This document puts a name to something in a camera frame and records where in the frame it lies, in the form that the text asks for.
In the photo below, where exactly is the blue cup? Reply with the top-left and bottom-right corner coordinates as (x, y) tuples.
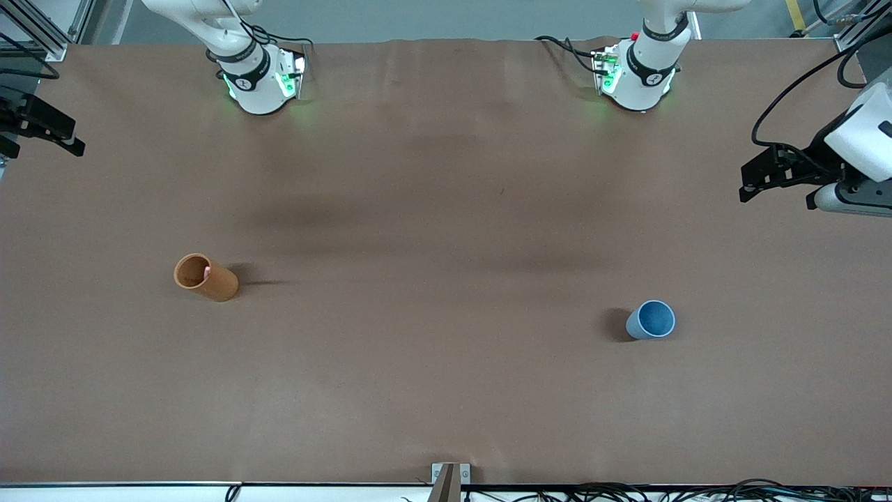
(625, 300), (676, 341)

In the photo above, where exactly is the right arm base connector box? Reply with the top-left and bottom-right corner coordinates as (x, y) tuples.
(275, 47), (308, 100)

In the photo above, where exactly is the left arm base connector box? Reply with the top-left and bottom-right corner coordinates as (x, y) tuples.
(592, 47), (622, 96)

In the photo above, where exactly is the orange cylindrical cup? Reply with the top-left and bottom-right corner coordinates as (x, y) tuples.
(174, 252), (239, 303)

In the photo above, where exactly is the brown table cover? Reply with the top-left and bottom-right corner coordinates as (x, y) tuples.
(0, 36), (892, 487)

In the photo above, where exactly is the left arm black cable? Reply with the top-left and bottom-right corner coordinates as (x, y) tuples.
(751, 26), (892, 151)

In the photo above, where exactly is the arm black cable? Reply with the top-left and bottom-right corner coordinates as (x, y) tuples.
(751, 26), (892, 151)
(0, 31), (61, 82)

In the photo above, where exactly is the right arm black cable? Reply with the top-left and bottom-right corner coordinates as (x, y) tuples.
(0, 31), (61, 82)

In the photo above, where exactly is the aluminium frame profile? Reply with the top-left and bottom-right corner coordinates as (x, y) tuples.
(0, 0), (95, 63)
(833, 0), (892, 54)

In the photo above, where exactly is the right base black cable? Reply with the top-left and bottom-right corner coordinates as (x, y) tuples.
(223, 0), (314, 48)

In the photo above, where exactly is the base black cable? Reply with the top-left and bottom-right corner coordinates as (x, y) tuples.
(223, 0), (314, 48)
(535, 35), (601, 75)

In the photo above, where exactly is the left base black cable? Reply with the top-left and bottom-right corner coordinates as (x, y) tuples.
(535, 35), (601, 75)

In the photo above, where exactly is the silver metal bracket plate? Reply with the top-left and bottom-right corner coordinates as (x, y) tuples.
(431, 463), (471, 486)

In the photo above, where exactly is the brown camera post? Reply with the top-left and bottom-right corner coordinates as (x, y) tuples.
(426, 464), (461, 502)

